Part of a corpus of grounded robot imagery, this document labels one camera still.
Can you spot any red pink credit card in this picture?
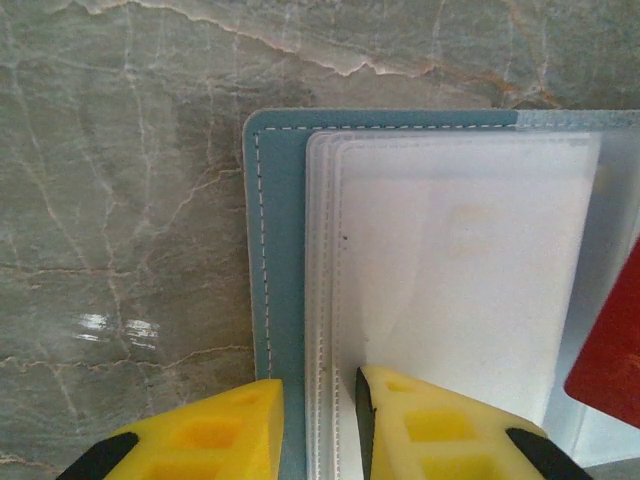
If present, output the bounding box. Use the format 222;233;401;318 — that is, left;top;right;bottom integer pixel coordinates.
563;238;640;432

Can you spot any teal card holder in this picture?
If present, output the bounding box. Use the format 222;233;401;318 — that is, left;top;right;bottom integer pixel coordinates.
241;107;640;480

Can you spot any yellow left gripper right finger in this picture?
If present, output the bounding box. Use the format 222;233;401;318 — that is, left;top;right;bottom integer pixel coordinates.
353;364;596;480

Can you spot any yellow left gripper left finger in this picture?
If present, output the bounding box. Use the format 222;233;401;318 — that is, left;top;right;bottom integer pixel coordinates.
54;378;285;480

